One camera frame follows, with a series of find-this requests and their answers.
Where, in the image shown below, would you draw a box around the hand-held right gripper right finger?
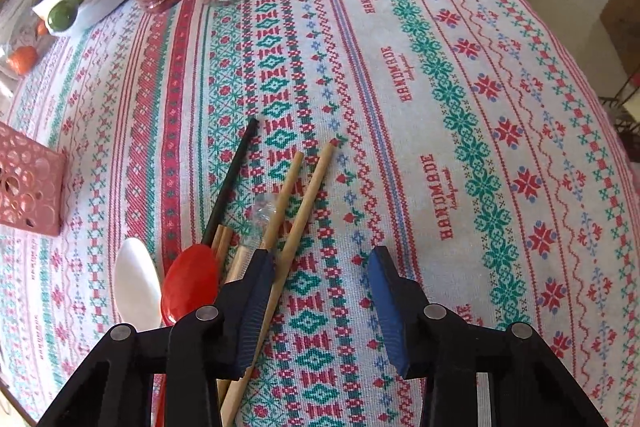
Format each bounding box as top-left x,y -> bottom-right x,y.
367,246 -> 603,427

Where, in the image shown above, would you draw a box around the black wire rack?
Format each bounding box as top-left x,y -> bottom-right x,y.
597,77 -> 640,142

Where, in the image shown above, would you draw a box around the plastic wooden chopsticks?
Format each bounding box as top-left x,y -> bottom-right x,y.
223,193 -> 279,285

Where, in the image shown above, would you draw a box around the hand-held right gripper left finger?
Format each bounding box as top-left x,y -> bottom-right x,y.
37,248 -> 276,427

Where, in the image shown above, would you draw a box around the white spoon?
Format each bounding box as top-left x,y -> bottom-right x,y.
113,238 -> 163,333

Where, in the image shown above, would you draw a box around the green round fruit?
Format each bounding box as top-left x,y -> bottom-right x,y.
46,0 -> 85,32

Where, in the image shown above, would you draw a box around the black chopstick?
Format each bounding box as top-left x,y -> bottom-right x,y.
201,117 -> 260,245

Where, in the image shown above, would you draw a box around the red spoon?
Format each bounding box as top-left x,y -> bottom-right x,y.
150,244 -> 221,427

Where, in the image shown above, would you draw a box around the clear plastic bag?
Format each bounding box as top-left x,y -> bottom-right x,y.
0,0 -> 51,82

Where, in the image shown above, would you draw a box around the small orange fruit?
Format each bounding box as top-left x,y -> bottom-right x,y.
7,46 -> 40,75

